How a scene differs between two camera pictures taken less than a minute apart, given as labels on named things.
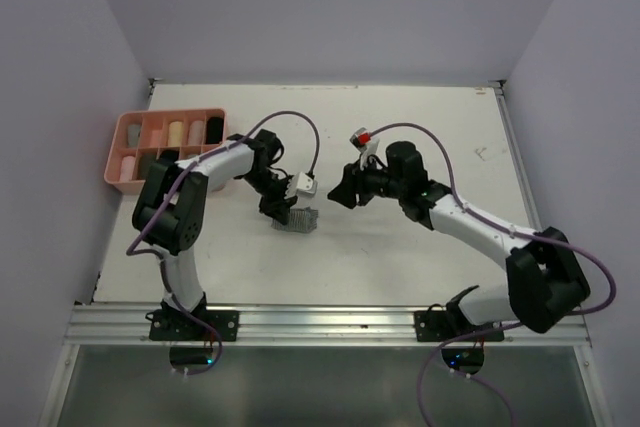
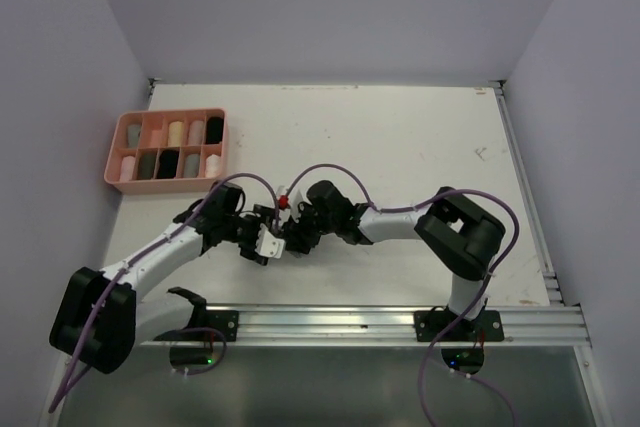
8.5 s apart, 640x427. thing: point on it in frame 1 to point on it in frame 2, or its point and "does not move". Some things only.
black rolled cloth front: (169, 155) does not move
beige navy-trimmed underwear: (176, 134) does not move
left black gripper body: (273, 194) to (245, 229)
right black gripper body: (379, 182) to (307, 231)
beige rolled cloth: (196, 133) does not move
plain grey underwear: (133, 135) does not move
